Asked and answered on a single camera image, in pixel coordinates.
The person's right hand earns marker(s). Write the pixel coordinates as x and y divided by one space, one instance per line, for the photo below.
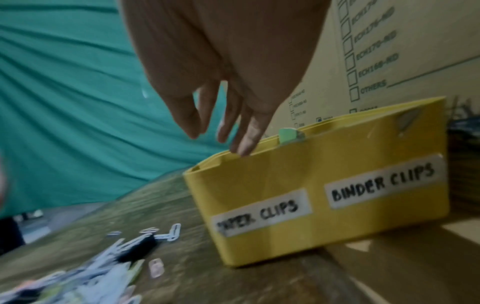
225 59

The yellow plastic tray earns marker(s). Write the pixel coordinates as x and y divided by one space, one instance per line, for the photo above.
262 178

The pile of coloured paper clips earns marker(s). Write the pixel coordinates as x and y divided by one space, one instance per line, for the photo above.
101 273

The large printed cardboard box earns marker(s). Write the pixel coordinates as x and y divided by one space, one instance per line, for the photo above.
412 44

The green divider card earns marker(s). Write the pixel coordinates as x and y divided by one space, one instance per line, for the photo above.
290 135

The green cloth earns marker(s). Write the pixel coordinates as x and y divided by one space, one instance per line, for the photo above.
56 104

